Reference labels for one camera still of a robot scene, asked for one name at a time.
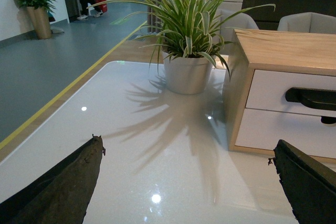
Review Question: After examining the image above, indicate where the left grey armchair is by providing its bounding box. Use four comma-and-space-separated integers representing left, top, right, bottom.
216, 9, 259, 41

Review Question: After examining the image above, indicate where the dark reception counter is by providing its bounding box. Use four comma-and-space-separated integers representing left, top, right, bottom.
242, 0, 335, 30

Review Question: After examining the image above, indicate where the grey armchair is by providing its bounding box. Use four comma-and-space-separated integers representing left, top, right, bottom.
216, 9, 259, 41
277, 12, 335, 34

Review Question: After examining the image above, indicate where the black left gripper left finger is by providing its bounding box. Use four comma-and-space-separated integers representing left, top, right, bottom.
1, 136, 106, 223

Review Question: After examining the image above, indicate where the spider plant in white pot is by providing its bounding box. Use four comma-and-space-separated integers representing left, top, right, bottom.
87, 0, 276, 95

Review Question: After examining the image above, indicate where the red bag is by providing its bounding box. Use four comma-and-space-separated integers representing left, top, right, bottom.
95, 0, 108, 13

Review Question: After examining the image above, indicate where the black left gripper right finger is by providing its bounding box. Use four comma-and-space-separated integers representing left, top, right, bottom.
268, 140, 335, 223

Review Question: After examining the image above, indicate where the green plant in gold planter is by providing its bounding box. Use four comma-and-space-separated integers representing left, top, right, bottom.
16, 0, 55, 39

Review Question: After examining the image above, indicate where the light wooden drawer cabinet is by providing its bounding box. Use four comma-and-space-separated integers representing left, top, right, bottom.
223, 29, 335, 163

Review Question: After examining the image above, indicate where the right grey armchair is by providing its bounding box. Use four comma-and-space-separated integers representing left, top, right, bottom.
277, 12, 335, 34

